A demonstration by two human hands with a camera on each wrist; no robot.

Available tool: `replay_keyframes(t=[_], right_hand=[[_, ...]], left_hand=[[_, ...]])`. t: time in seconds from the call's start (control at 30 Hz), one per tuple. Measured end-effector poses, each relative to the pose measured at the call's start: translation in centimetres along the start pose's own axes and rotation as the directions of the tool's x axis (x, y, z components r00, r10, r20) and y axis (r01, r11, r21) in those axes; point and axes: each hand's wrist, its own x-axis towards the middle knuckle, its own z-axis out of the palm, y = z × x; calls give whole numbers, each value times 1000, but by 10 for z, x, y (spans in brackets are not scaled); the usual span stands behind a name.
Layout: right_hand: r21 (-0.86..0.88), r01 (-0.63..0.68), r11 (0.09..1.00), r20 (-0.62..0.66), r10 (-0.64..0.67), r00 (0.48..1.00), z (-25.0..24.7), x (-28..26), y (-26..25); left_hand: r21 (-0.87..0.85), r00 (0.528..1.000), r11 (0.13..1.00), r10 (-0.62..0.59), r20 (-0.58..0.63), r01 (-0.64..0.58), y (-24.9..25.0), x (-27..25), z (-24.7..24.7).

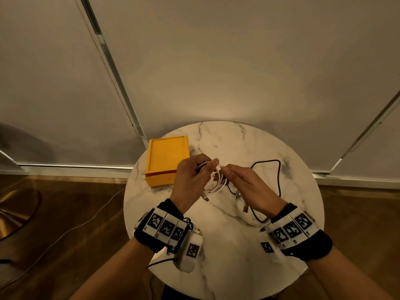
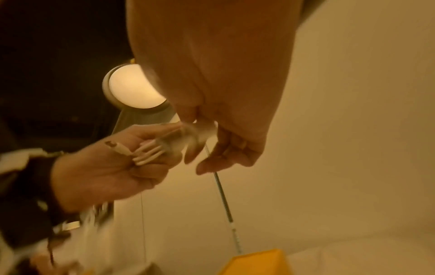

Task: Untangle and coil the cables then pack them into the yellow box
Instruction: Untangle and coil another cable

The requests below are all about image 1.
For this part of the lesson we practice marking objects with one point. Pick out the metal blind track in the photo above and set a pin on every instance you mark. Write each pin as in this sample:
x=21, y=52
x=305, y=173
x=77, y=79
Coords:
x=365, y=137
x=114, y=71

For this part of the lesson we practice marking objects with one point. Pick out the person's right hand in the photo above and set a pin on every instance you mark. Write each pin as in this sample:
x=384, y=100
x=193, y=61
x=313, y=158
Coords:
x=256, y=193

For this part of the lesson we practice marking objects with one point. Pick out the gold lamp base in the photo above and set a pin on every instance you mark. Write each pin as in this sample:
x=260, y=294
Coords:
x=15, y=212

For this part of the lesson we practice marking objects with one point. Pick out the person's left hand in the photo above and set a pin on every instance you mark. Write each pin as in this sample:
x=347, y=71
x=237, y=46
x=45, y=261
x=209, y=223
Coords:
x=187, y=184

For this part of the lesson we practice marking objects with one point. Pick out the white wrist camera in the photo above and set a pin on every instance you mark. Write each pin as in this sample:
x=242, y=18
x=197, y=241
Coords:
x=267, y=246
x=192, y=249

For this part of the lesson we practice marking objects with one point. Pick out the yellow box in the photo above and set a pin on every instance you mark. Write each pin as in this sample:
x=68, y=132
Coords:
x=167, y=153

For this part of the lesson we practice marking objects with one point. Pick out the black right wristband with markers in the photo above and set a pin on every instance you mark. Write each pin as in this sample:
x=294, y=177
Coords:
x=315, y=249

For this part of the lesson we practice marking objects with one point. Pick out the person's right forearm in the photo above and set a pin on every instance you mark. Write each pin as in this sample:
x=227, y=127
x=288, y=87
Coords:
x=343, y=274

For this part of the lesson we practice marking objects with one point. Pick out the black wristband with markers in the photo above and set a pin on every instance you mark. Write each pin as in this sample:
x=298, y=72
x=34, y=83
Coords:
x=315, y=249
x=147, y=240

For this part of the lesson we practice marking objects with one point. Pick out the person's left forearm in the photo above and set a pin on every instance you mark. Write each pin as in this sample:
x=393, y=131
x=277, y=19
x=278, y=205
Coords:
x=115, y=271

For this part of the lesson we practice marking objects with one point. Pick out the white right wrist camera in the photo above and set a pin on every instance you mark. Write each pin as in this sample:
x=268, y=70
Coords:
x=267, y=246

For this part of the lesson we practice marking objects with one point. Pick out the metal bottom rail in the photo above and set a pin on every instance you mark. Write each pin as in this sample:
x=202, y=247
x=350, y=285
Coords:
x=359, y=181
x=78, y=170

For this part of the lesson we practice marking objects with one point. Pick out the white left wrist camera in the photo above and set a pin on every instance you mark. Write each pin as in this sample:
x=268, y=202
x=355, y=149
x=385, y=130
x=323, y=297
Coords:
x=192, y=249

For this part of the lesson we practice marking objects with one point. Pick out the black left wristband with markers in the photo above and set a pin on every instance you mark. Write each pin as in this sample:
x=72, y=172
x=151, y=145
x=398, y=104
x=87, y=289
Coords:
x=147, y=240

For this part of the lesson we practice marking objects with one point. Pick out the white marble table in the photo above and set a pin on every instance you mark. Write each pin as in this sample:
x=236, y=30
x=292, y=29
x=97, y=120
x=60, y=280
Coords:
x=234, y=256

